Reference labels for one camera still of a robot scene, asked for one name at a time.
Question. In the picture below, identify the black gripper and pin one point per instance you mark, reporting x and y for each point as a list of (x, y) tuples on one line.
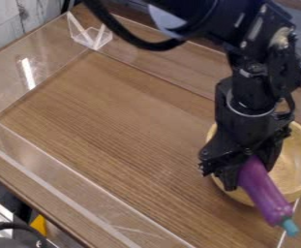
[(243, 135)]

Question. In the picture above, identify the brown wooden bowl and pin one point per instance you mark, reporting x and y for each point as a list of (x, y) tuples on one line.
[(286, 173)]

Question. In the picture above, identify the purple toy eggplant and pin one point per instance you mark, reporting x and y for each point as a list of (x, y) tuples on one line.
[(262, 190)]

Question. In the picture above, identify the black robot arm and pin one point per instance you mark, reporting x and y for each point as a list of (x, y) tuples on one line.
[(254, 103)]

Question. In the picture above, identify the yellow black device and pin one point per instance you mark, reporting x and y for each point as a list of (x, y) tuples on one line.
[(38, 229)]

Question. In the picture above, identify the clear acrylic tray wall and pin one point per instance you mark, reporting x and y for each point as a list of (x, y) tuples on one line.
[(101, 131)]

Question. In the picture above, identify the clear acrylic corner bracket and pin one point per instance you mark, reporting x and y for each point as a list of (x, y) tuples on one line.
[(91, 37)]

